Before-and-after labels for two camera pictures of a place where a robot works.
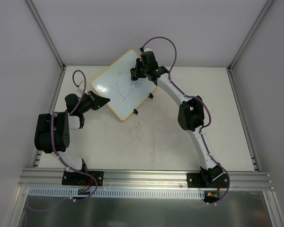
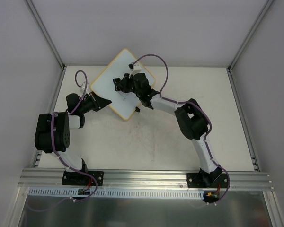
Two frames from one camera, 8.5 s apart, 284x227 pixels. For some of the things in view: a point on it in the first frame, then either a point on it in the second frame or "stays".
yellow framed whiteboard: x=127 y=96 stays
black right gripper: x=137 y=71 to x=127 y=83
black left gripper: x=92 y=100 stays
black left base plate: x=76 y=178 stays
